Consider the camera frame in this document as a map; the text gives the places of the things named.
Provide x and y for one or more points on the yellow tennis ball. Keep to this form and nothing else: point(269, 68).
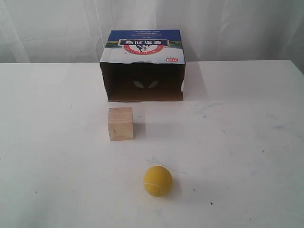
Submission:
point(158, 181)

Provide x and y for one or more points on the light wooden cube block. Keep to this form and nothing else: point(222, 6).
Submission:
point(120, 123)

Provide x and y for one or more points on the blue white cardboard box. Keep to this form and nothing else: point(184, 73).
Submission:
point(143, 65)

